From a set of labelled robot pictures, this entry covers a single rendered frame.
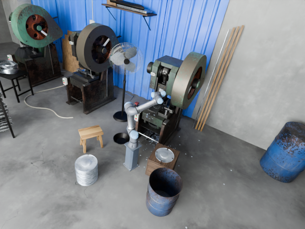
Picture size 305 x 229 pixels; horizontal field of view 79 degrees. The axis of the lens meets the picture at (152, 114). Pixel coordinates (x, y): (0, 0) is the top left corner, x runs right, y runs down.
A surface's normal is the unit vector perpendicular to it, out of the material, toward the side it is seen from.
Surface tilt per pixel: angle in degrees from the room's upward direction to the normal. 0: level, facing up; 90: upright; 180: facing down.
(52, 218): 0
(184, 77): 62
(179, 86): 79
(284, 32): 90
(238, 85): 90
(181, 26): 90
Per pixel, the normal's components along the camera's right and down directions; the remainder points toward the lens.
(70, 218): 0.14, -0.81
